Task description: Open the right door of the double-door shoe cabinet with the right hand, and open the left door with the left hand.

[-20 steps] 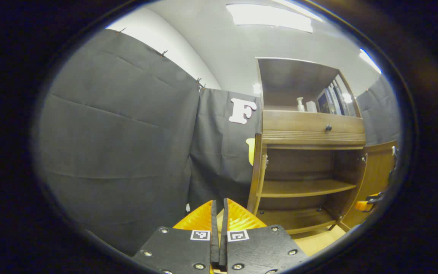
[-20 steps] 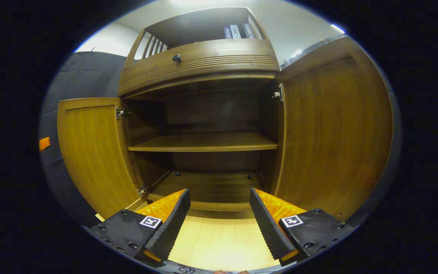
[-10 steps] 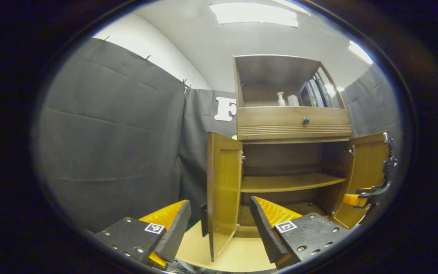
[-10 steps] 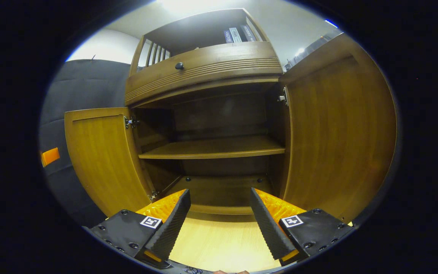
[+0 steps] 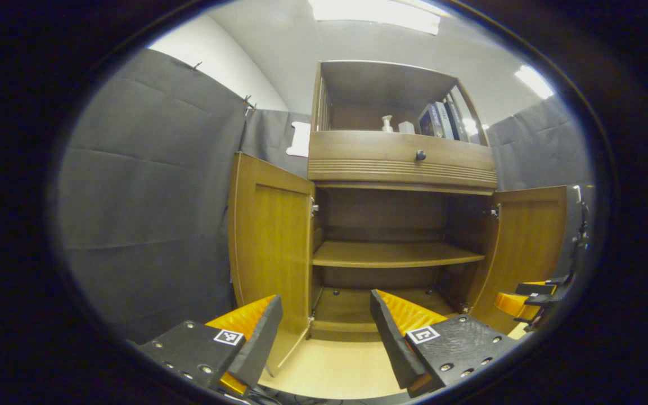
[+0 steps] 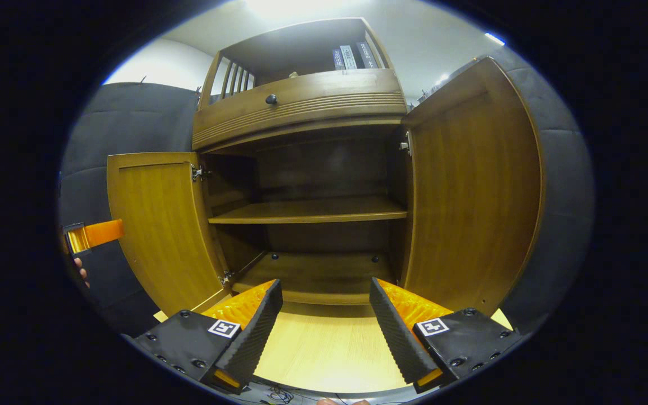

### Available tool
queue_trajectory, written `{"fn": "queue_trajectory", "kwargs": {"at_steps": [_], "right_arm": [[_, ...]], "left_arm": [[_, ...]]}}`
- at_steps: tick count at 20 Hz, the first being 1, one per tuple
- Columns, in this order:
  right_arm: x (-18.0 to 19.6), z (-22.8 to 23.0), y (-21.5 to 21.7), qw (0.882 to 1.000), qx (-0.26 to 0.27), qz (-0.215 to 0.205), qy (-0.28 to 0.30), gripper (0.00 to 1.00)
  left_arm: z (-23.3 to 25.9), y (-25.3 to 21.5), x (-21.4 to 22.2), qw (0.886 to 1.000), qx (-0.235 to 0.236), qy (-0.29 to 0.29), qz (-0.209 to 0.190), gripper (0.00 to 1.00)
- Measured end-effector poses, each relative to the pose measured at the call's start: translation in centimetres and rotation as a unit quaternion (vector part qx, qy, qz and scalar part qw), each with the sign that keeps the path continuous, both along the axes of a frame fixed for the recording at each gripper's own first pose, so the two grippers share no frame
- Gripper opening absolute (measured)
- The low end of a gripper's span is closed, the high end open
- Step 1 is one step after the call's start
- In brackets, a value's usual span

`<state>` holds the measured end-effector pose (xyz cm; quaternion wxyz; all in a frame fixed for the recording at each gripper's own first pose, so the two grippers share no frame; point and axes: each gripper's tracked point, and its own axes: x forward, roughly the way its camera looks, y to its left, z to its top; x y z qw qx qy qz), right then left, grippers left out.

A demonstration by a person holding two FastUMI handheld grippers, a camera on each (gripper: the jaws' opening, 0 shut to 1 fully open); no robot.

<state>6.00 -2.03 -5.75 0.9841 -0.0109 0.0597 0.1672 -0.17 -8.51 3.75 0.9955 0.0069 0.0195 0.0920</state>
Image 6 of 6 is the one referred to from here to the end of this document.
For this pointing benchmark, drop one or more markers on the wooden cabinet door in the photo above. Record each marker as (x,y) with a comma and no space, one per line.
(470,197)
(161,225)

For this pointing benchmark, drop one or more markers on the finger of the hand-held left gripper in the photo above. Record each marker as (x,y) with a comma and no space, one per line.
(102,233)

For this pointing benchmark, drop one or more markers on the wooden inner cabinet shelf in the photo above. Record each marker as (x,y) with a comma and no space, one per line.
(313,211)

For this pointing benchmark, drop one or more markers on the round black drawer knob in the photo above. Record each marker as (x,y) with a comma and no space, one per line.
(271,99)

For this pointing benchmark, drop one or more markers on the large ceiling light panel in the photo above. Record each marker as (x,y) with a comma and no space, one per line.
(296,5)

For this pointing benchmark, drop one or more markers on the small ceiling light panel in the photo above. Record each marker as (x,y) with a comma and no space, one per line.
(494,39)

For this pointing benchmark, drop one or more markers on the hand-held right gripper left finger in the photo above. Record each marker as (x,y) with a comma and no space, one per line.
(256,332)

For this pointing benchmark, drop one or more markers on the black backdrop cloth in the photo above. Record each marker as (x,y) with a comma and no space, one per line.
(110,124)

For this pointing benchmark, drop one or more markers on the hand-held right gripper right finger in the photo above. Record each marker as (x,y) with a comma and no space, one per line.
(394,332)

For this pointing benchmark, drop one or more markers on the wooden double-door shoe cabinet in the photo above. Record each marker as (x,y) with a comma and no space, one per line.
(301,107)

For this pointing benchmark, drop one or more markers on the metal door hinge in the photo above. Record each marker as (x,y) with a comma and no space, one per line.
(405,144)
(226,277)
(199,173)

